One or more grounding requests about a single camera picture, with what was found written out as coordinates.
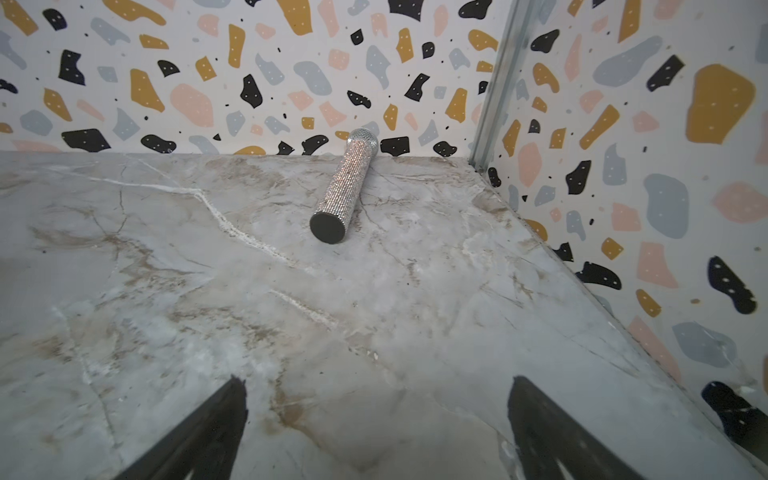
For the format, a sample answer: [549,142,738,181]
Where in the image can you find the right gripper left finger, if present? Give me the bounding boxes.
[117,377,248,479]

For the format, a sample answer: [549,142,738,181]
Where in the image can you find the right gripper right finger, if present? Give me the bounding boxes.
[507,376,641,479]

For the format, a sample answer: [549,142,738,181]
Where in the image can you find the glittery silver cylinder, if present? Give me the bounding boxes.
[309,128,379,244]

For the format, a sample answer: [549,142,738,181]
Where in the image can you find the right aluminium corner post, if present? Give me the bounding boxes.
[469,0,543,174]

